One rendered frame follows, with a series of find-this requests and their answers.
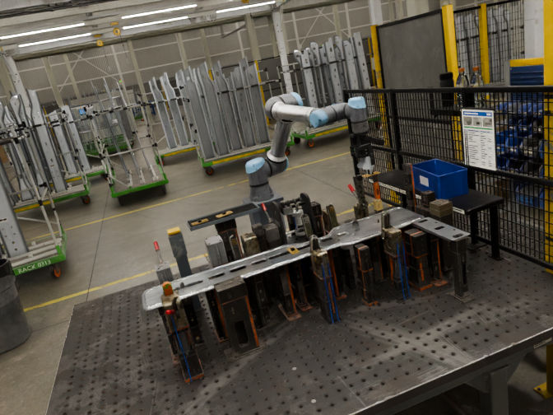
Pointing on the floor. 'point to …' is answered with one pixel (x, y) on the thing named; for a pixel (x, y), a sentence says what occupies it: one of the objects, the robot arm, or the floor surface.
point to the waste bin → (11, 310)
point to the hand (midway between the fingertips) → (370, 170)
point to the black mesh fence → (467, 155)
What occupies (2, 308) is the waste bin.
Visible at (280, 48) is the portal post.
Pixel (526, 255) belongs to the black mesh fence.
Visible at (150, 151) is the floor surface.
